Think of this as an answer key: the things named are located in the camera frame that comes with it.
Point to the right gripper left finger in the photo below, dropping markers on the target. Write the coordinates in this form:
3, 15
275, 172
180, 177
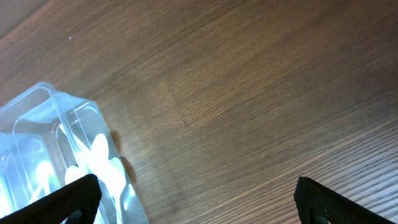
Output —
76, 202

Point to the right clear plastic container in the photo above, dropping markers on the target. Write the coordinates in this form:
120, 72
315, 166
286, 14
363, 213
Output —
36, 129

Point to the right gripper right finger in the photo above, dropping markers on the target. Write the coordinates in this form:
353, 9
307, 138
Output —
318, 204

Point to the white spoon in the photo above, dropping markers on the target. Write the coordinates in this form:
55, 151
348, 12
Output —
99, 150
115, 181
73, 173

